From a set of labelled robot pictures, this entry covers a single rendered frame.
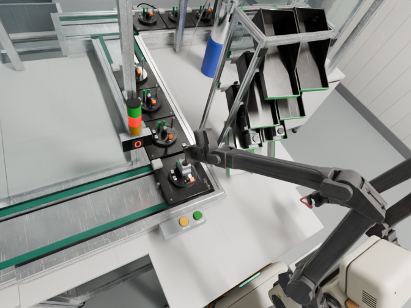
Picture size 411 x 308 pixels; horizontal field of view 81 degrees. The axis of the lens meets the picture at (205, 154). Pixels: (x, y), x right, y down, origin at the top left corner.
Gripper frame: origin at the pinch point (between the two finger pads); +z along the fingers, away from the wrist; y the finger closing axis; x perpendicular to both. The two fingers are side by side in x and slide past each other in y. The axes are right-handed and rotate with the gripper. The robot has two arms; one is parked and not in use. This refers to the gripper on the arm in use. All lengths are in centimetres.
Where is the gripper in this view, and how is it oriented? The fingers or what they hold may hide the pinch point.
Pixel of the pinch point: (188, 150)
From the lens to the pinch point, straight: 104.2
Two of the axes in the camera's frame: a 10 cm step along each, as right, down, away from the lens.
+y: -8.8, 2.6, -4.0
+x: 1.8, 9.6, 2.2
